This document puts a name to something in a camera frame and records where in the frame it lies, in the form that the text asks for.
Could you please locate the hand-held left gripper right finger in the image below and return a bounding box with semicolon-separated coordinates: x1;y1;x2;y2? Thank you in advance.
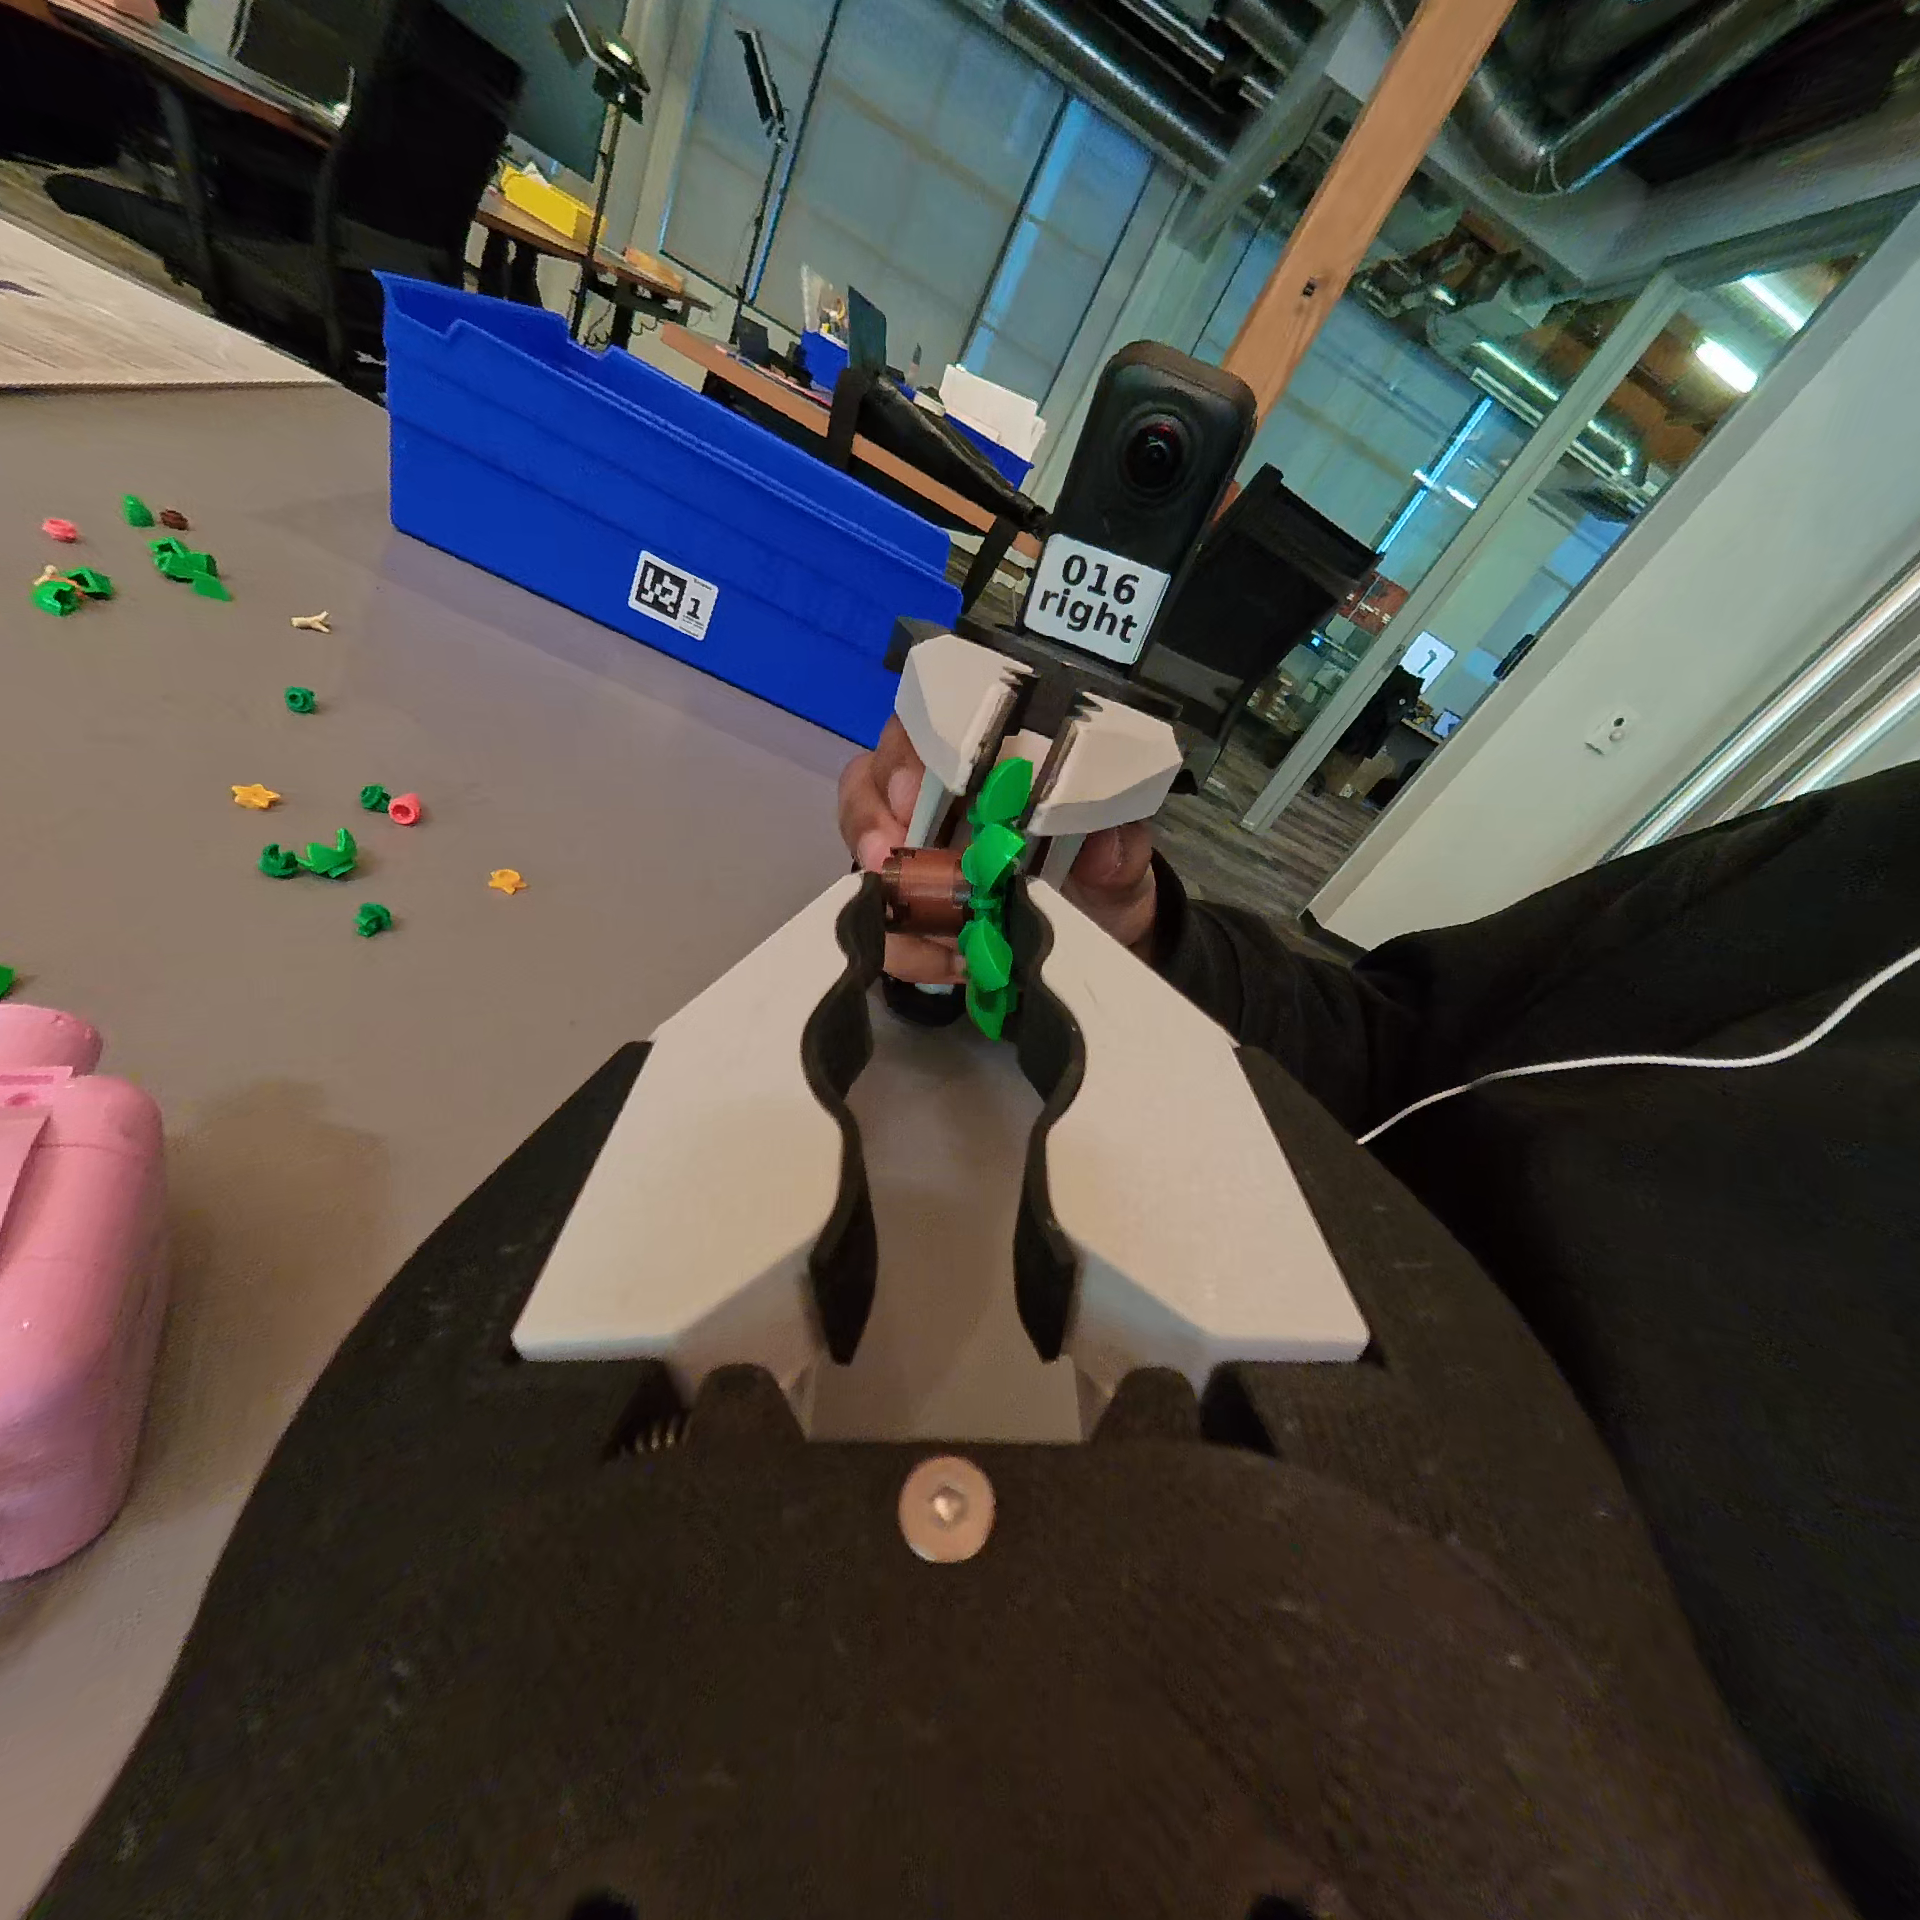
1015;873;1374;1413

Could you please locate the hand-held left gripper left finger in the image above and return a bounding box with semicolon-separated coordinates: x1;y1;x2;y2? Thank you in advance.
511;873;890;1433

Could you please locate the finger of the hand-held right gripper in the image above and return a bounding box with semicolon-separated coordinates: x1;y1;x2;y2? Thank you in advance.
895;636;1024;854
1029;712;1191;904

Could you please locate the green toy leafy plant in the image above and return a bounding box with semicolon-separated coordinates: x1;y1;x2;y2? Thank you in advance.
959;755;1040;1046

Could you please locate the brown toy flower pot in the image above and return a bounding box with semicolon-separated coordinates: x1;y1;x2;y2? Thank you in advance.
879;844;977;936

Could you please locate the person's right forearm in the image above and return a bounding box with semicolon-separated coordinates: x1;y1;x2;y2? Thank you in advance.
1147;862;1443;1128

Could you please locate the person's right hand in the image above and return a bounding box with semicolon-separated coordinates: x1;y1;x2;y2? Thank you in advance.
834;711;1168;1037

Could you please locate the white paper stack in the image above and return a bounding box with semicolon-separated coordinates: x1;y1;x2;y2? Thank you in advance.
935;361;1049;454

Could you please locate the wooden desk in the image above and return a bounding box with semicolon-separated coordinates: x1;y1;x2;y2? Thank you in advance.
0;0;350;294
474;191;719;359
662;320;1053;531

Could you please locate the blue plastic bin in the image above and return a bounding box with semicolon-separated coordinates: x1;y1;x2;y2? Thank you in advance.
376;269;963;749

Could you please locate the black light stand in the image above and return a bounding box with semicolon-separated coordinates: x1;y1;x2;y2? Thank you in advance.
559;0;653;347
731;27;793;308

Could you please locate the pink toy watering can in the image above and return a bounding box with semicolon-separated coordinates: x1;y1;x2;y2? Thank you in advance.
0;1001;169;1583

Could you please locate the yellow plastic bin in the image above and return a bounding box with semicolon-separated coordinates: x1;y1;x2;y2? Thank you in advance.
498;163;606;241

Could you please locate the black monitor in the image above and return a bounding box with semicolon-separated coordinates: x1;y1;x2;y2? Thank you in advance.
503;0;634;184

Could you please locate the white paper mat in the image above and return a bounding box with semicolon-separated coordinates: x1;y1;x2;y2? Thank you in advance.
0;215;346;396

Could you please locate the wooden post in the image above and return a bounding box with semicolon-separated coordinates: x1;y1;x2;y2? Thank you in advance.
1218;0;1521;429

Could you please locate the white jacket cord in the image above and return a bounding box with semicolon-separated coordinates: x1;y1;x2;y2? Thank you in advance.
1357;943;1920;1151

